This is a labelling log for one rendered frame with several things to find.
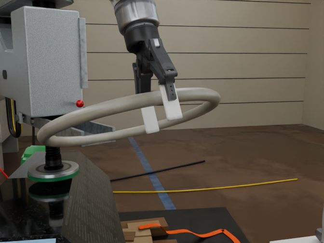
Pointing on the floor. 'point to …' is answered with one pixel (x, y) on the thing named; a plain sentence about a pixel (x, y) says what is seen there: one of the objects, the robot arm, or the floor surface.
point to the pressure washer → (32, 149)
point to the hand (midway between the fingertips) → (162, 121)
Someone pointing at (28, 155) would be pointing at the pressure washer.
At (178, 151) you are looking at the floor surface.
